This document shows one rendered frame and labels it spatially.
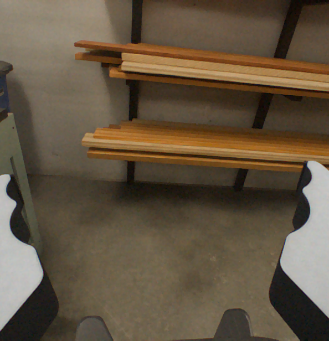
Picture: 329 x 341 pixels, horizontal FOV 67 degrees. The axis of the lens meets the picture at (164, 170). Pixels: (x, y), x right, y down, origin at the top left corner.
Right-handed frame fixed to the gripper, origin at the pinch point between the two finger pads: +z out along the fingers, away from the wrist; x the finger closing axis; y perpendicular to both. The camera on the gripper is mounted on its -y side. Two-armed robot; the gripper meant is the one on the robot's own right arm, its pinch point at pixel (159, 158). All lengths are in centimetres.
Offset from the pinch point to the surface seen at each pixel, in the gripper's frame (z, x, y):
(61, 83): 176, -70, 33
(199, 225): 125, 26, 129
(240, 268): 88, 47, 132
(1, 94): 152, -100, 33
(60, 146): 176, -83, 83
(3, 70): 151, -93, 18
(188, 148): 130, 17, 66
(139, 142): 132, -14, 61
